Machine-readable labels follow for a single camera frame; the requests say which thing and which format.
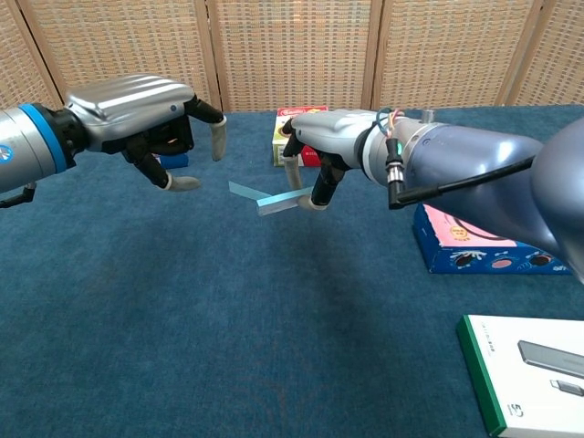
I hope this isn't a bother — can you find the white USB hub box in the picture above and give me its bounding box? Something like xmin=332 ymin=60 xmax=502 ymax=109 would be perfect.
xmin=455 ymin=313 xmax=584 ymax=437

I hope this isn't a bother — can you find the blue table cloth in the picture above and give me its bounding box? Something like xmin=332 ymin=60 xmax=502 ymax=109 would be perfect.
xmin=0 ymin=104 xmax=584 ymax=438

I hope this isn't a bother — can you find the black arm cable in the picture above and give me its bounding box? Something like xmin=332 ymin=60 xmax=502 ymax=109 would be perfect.
xmin=385 ymin=136 xmax=537 ymax=211
xmin=0 ymin=182 xmax=37 ymax=210

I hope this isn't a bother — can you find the blue pink cookie box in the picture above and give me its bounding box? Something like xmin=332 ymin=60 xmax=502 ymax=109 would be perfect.
xmin=412 ymin=203 xmax=574 ymax=276

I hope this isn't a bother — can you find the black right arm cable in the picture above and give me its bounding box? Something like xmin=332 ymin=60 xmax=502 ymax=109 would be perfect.
xmin=385 ymin=136 xmax=537 ymax=211

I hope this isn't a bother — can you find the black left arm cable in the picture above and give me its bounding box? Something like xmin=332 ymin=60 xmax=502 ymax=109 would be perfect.
xmin=0 ymin=182 xmax=37 ymax=210

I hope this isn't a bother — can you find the orange green snack box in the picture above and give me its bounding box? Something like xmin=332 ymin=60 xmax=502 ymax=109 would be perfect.
xmin=154 ymin=152 xmax=190 ymax=168

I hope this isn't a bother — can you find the woven bamboo folding screen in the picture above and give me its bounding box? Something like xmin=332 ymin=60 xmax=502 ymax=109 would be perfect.
xmin=0 ymin=0 xmax=584 ymax=113

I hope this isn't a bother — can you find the white red cake box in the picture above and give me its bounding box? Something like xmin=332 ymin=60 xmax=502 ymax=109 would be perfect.
xmin=271 ymin=107 xmax=329 ymax=168

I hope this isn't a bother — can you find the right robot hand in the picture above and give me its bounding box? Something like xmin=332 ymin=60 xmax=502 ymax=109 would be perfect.
xmin=281 ymin=109 xmax=381 ymax=214

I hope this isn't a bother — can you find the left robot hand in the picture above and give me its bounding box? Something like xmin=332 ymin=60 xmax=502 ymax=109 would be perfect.
xmin=63 ymin=74 xmax=228 ymax=193

